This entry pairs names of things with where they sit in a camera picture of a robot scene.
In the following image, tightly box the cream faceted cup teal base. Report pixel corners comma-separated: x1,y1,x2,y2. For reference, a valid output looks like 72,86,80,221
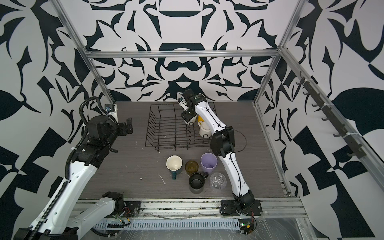
166,155,183,180

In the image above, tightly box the lilac plastic cup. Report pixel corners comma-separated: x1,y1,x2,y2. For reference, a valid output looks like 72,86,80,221
201,153,218,174

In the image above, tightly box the amber glass cup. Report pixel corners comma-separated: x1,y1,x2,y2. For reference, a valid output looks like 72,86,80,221
185,161,199,176

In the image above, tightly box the cream ceramic mug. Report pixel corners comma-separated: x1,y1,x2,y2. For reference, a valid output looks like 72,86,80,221
187,115,198,125

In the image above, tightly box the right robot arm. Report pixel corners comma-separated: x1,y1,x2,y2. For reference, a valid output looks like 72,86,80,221
178,89,255,215

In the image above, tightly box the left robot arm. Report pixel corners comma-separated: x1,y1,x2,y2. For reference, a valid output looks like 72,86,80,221
14,116,133,240

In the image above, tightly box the black mug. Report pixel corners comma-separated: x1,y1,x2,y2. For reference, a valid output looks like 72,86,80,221
189,173,209,194

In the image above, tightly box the clear glass cup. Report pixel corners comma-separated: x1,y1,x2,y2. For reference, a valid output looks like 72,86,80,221
210,173,227,190

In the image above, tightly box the small circuit board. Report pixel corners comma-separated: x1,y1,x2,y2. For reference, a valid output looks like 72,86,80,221
239,220,257,235

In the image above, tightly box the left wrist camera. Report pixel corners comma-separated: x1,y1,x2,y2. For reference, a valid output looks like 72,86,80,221
104,104,118,123

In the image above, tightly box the black wire dish rack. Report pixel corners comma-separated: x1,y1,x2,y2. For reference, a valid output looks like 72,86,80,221
145,103,211,152

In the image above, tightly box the black corrugated cable conduit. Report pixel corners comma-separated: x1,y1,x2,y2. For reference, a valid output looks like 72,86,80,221
26,96,109,240

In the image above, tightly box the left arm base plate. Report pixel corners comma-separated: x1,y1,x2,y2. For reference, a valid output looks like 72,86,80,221
119,201,142,218

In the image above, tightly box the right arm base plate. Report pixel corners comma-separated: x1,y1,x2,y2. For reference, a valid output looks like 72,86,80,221
220,200,263,217

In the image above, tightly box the white slotted cable duct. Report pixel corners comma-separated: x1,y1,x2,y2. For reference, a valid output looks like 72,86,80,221
94,219,241,231

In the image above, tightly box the grey wall hook rail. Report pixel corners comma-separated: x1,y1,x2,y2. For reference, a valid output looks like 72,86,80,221
296,71,367,159

